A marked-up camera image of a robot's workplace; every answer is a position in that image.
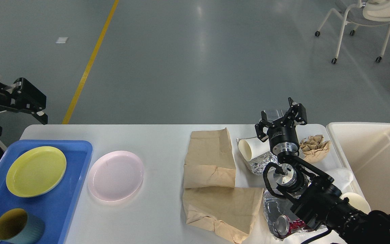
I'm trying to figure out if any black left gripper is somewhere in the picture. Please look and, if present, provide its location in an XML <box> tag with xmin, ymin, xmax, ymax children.
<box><xmin>0</xmin><ymin>78</ymin><xmax>48</xmax><ymax>136</ymax></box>

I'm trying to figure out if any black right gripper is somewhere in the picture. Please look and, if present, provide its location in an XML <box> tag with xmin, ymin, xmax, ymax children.
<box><xmin>255</xmin><ymin>98</ymin><xmax>308</xmax><ymax>156</ymax></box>

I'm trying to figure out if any teal mug yellow inside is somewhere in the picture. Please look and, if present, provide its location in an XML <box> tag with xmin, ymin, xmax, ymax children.
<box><xmin>0</xmin><ymin>208</ymin><xmax>45</xmax><ymax>244</ymax></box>

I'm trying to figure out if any pink plate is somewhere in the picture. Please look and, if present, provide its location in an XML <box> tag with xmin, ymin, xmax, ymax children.
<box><xmin>88</xmin><ymin>151</ymin><xmax>144</xmax><ymax>204</ymax></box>

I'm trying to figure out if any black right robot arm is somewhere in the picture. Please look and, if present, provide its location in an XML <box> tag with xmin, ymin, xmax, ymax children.
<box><xmin>255</xmin><ymin>98</ymin><xmax>390</xmax><ymax>244</ymax></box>

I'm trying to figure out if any white paper cup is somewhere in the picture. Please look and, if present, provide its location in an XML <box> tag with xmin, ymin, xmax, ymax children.
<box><xmin>340</xmin><ymin>192</ymin><xmax>371</xmax><ymax>214</ymax></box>
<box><xmin>237</xmin><ymin>137</ymin><xmax>270</xmax><ymax>162</ymax></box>

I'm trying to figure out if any crumpled brown paper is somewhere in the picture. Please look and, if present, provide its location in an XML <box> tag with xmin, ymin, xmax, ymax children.
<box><xmin>299</xmin><ymin>135</ymin><xmax>331</xmax><ymax>164</ymax></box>

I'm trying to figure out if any crumpled aluminium foil upper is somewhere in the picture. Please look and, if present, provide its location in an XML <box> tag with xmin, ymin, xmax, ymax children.
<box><xmin>237</xmin><ymin>138</ymin><xmax>278</xmax><ymax>176</ymax></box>

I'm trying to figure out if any crumpled aluminium foil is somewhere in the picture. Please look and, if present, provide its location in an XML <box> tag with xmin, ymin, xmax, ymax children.
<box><xmin>237</xmin><ymin>138</ymin><xmax>278</xmax><ymax>176</ymax></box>
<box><xmin>262</xmin><ymin>190</ymin><xmax>327</xmax><ymax>244</ymax></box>

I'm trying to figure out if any yellow plate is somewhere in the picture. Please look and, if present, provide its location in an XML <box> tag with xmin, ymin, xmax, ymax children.
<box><xmin>6</xmin><ymin>146</ymin><xmax>67</xmax><ymax>198</ymax></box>

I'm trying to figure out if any upper brown paper bag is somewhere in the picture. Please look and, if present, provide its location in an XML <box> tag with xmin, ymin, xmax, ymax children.
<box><xmin>183</xmin><ymin>128</ymin><xmax>236</xmax><ymax>188</ymax></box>

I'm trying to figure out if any brown paper bag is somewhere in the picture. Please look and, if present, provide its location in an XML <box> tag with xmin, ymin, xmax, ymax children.
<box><xmin>182</xmin><ymin>186</ymin><xmax>264</xmax><ymax>244</ymax></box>
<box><xmin>183</xmin><ymin>128</ymin><xmax>236</xmax><ymax>188</ymax></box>

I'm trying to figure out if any crumpled aluminium foil lower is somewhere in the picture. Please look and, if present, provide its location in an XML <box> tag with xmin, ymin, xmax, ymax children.
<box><xmin>262</xmin><ymin>190</ymin><xmax>327</xmax><ymax>244</ymax></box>

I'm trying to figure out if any lower brown paper bag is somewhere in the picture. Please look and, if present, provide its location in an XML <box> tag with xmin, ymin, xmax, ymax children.
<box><xmin>182</xmin><ymin>186</ymin><xmax>264</xmax><ymax>244</ymax></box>

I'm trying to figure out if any crushed red soda can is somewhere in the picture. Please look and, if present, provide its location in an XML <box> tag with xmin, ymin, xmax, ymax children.
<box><xmin>276</xmin><ymin>215</ymin><xmax>307</xmax><ymax>237</ymax></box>

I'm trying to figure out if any white plastic bin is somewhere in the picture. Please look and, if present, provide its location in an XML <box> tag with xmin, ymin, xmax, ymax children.
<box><xmin>327</xmin><ymin>122</ymin><xmax>390</xmax><ymax>214</ymax></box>

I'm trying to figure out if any white paper cup lower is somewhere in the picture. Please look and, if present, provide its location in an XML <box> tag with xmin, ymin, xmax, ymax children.
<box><xmin>340</xmin><ymin>192</ymin><xmax>371</xmax><ymax>214</ymax></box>

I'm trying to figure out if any blue plastic tray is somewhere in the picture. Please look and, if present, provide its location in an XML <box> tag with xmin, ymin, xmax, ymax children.
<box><xmin>0</xmin><ymin>140</ymin><xmax>93</xmax><ymax>244</ymax></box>

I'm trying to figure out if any white chair on wheels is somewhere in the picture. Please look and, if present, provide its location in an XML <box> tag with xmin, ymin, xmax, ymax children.
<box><xmin>315</xmin><ymin>0</ymin><xmax>390</xmax><ymax>64</ymax></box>

